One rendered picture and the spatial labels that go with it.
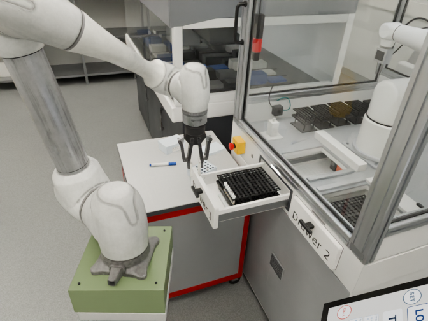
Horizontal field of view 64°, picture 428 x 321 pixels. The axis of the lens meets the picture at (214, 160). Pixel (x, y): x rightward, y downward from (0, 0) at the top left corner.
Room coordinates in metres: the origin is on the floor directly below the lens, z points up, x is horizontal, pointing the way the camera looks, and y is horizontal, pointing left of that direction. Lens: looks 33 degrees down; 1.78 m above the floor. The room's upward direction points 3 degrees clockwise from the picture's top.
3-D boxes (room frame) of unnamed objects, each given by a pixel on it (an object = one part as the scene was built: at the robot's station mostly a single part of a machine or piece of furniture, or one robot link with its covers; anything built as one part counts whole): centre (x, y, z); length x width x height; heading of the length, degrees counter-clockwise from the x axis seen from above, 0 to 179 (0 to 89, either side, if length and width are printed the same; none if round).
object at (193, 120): (1.10, 0.08, 1.24); 0.09 x 0.09 x 0.06
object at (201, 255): (1.48, 0.17, 0.38); 0.62 x 0.58 x 0.76; 22
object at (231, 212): (1.17, -0.16, 0.86); 0.40 x 0.26 x 0.06; 112
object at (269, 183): (1.17, -0.15, 0.87); 0.22 x 0.18 x 0.06; 112
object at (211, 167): (1.41, 0.06, 0.78); 0.12 x 0.08 x 0.04; 135
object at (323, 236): (0.92, -0.38, 0.87); 0.29 x 0.02 x 0.11; 22
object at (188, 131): (1.10, 0.08, 1.16); 0.08 x 0.07 x 0.09; 103
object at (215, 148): (1.64, 0.02, 0.77); 0.13 x 0.09 x 0.02; 128
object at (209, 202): (1.09, 0.04, 0.87); 0.29 x 0.02 x 0.11; 22
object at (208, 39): (2.93, 0.07, 1.13); 1.78 x 1.14 x 0.45; 22
